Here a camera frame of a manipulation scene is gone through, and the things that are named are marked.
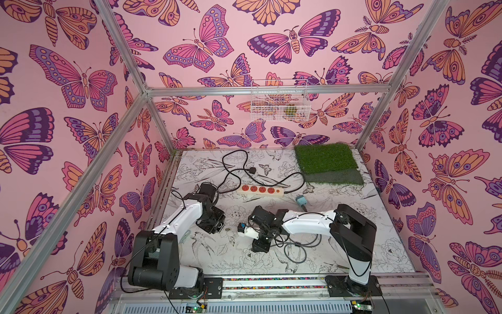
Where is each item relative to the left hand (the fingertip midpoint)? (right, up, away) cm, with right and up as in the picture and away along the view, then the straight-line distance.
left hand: (225, 221), depth 87 cm
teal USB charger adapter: (+37, +8, +10) cm, 39 cm away
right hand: (+13, -10, -3) cm, 17 cm away
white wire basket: (+26, +57, +8) cm, 63 cm away
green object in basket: (+31, +52, +7) cm, 61 cm away
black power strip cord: (+12, +23, +20) cm, 32 cm away
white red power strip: (+16, +13, +13) cm, 24 cm away
